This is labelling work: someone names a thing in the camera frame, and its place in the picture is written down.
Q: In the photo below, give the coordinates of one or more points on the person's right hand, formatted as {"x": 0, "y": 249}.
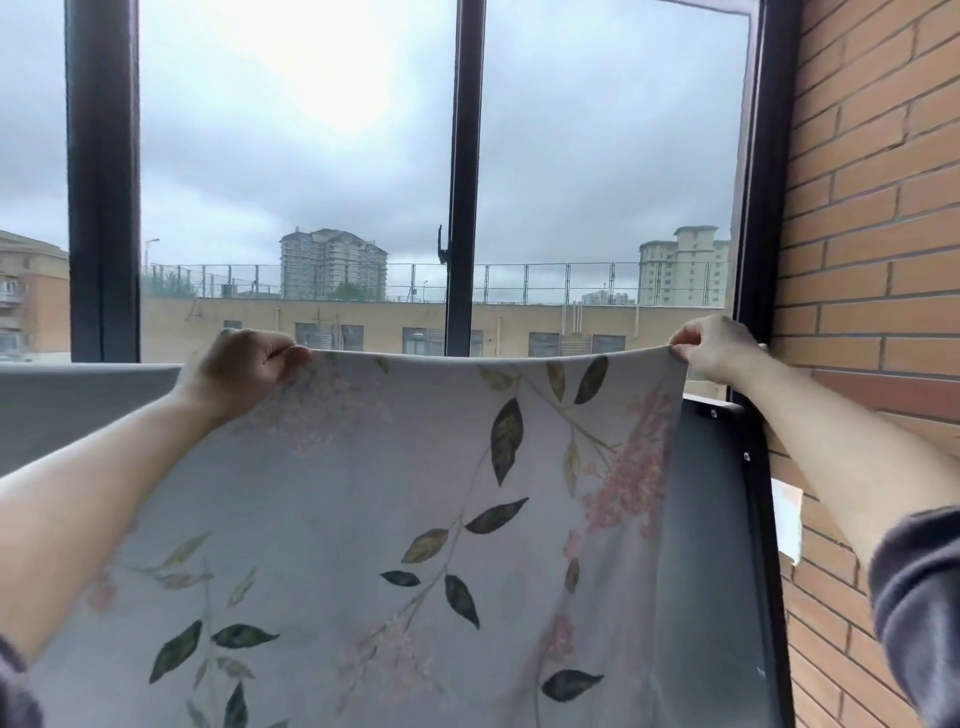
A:
{"x": 716, "y": 349}

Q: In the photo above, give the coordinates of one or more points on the person's left hand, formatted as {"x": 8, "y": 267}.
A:
{"x": 240, "y": 371}

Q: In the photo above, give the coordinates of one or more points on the floral light blue bedsheet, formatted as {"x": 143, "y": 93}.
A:
{"x": 375, "y": 487}

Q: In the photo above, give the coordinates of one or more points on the person's left forearm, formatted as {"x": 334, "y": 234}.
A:
{"x": 90, "y": 517}

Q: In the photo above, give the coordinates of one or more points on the person's right forearm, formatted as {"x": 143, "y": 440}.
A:
{"x": 840, "y": 457}

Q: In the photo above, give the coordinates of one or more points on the person's dark right sleeve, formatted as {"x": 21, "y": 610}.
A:
{"x": 922, "y": 600}

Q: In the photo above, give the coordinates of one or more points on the person's dark sleeve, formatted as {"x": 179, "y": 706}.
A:
{"x": 922, "y": 600}
{"x": 15, "y": 697}

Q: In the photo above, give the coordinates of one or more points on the person's dark left sleeve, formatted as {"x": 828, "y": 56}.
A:
{"x": 15, "y": 697}

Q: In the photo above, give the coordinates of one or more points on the white tall apartment buildings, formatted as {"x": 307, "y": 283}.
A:
{"x": 682, "y": 270}

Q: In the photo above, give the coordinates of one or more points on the grey tall apartment block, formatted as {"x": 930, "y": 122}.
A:
{"x": 330, "y": 262}

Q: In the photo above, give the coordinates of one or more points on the street lamp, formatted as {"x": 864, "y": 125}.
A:
{"x": 154, "y": 241}

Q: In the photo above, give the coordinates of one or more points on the long beige building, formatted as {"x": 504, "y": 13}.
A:
{"x": 525, "y": 319}

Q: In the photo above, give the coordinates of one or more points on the black flat panel board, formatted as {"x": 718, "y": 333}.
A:
{"x": 712, "y": 562}

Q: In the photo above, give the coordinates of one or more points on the brown brick building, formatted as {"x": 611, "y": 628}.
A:
{"x": 37, "y": 300}

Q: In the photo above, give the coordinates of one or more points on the white paper sheet on wall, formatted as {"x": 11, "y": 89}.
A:
{"x": 787, "y": 521}

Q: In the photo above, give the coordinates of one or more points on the black metal window frame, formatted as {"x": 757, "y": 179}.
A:
{"x": 101, "y": 187}

